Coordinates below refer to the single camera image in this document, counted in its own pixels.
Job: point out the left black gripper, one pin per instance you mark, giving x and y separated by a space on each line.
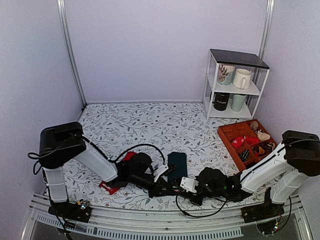
157 190

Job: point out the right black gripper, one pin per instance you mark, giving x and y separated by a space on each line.
189 195

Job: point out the dark green reindeer sock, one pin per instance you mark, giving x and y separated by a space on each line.
177 162

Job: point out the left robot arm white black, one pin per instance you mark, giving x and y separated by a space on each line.
62 143

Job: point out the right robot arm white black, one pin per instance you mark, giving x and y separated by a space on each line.
295 159

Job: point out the floral patterned table mat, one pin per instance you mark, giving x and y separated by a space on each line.
156 129

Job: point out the red snowflake rolled sock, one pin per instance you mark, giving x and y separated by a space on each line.
238 142

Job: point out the orange compartment organizer tray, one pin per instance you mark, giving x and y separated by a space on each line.
252 151

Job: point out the beige rolled sock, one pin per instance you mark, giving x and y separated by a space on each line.
260 133

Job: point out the black mug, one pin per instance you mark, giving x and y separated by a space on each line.
221 101

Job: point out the pale green cup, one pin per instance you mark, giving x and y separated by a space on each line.
238 101

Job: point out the white ribbed mug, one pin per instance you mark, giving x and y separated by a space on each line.
242 78

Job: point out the floral ceramic mug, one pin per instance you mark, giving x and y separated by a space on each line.
225 74

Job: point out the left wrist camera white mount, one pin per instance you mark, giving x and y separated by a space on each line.
163 170

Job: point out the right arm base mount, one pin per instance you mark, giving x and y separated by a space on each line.
264 211

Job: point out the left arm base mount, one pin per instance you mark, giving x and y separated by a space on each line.
79 211

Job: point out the front aluminium rail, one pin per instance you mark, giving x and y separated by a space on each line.
127 224

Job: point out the white wire shelf rack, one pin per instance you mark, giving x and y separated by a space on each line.
260 72

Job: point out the right aluminium frame post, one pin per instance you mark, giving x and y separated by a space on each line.
266 28

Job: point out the aluminium frame post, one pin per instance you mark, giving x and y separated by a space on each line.
266 28
62 13

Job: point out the left aluminium frame post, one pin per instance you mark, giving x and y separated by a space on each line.
62 13

